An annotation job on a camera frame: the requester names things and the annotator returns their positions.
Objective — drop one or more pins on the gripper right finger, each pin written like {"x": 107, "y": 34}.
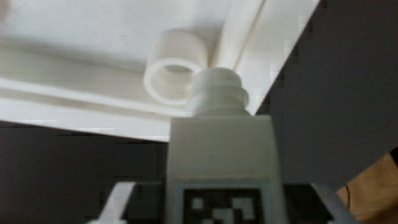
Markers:
{"x": 340, "y": 213}

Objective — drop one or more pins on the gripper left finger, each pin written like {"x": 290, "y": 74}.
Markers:
{"x": 110, "y": 215}

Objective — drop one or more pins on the white table leg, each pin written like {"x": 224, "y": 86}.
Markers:
{"x": 224, "y": 186}

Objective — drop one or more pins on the white square table top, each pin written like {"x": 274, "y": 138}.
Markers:
{"x": 94, "y": 53}

